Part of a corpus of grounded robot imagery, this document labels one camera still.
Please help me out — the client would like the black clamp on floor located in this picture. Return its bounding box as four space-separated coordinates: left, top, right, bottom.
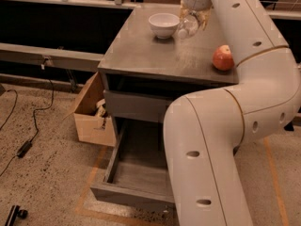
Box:
5 205 28 226

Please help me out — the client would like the grey wooden drawer cabinet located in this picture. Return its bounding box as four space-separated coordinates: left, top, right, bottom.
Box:
99 4 238 135

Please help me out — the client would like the grey metal rail beam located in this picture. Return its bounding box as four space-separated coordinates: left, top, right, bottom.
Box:
0 43 103 73

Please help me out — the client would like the open cardboard box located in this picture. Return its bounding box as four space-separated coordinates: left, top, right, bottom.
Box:
65 73 116 147

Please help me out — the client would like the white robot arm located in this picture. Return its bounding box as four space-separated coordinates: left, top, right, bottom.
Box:
164 0 300 226

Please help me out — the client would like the closed grey upper drawer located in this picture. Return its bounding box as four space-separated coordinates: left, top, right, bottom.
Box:
104 90 172 122

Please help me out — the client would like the black power adapter with cable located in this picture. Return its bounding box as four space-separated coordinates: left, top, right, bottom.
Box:
0 78 55 178

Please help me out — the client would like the white ceramic bowl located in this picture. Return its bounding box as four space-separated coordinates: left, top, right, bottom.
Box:
149 13 180 39

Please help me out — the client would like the open grey lower drawer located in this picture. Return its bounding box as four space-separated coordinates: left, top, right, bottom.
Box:
90 120 175 213

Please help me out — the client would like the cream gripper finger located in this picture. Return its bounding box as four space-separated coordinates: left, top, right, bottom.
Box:
180 7 189 20
198 8 211 30

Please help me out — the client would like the clear plastic water bottle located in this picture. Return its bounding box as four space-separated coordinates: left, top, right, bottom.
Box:
178 14 199 40

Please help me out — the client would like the red apple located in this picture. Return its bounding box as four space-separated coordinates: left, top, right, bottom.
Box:
213 45 234 71

